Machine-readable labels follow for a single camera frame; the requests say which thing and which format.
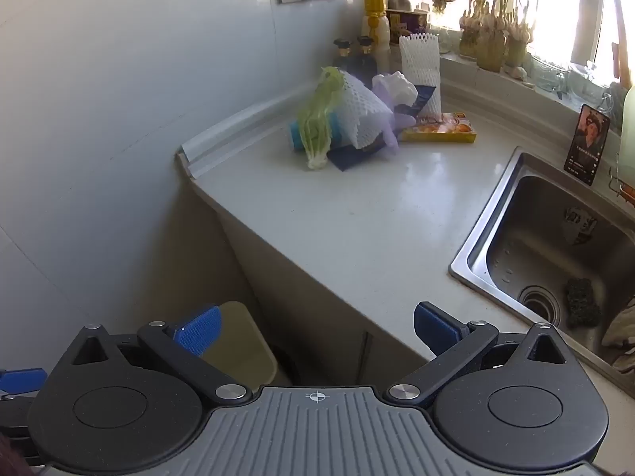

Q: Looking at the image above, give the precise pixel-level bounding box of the white kitchen cabinet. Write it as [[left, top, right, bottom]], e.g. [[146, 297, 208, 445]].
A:
[[177, 156, 433, 388]]

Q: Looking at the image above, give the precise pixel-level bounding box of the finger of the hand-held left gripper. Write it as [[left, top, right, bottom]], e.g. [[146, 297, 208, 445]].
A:
[[0, 368, 48, 399]]

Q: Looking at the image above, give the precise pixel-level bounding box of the yellow cap sauce bottle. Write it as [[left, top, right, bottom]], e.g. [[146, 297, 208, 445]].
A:
[[360, 0, 393, 73]]

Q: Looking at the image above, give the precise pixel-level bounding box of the black scouring pad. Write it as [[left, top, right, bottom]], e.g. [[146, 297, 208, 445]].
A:
[[566, 278, 602, 329]]

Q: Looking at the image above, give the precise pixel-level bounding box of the beige dishcloth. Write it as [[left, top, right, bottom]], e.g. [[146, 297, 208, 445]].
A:
[[600, 296, 635, 374]]

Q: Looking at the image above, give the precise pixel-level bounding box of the sink drain strainer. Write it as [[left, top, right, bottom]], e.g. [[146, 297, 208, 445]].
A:
[[518, 285, 564, 326]]

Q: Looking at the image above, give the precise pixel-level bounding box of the beige trash bin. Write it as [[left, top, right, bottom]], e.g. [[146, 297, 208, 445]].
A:
[[200, 301, 279, 393]]

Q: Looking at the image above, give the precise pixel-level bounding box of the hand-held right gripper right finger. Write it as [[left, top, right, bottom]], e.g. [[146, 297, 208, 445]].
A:
[[386, 301, 569, 402]]

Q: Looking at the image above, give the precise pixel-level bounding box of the clear glass bowl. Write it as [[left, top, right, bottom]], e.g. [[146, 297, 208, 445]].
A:
[[568, 61, 612, 106], [528, 50, 571, 93]]

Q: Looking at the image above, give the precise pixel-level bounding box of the stainless steel sink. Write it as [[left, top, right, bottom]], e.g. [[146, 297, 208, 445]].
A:
[[449, 146, 635, 388]]

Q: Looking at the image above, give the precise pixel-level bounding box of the black smartphone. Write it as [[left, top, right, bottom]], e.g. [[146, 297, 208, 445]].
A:
[[563, 104, 611, 187]]

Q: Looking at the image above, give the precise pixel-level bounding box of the napa cabbage leaf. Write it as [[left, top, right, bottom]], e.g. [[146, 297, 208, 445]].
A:
[[296, 65, 345, 170]]

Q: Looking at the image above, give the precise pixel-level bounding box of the purple box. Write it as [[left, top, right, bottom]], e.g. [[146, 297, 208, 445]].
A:
[[387, 9, 430, 43]]

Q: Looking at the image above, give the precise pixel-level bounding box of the white tissue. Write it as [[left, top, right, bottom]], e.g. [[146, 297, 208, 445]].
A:
[[372, 72, 419, 108]]

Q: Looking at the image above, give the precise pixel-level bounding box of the wire sink rack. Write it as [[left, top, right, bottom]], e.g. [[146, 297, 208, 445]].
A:
[[606, 151, 635, 200]]

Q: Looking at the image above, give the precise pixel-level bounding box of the white foam fruit net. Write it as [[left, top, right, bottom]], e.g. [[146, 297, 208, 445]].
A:
[[325, 72, 398, 150], [399, 32, 443, 121]]

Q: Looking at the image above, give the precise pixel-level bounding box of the dark blue snack packet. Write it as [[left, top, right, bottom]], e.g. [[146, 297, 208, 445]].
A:
[[327, 84, 438, 172]]

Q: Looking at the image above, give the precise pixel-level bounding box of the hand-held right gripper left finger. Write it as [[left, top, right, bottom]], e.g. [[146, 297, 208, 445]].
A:
[[72, 306, 251, 405]]

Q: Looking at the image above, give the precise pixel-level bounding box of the yellow food box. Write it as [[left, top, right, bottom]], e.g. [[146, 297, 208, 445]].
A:
[[399, 111, 478, 144]]

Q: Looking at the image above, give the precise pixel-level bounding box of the kitchen knife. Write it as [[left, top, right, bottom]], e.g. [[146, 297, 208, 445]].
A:
[[610, 0, 634, 87]]

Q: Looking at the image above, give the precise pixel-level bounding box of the sprouting garlic in jar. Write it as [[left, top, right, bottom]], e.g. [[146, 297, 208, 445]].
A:
[[503, 0, 537, 68], [458, 0, 481, 58], [476, 0, 507, 73]]

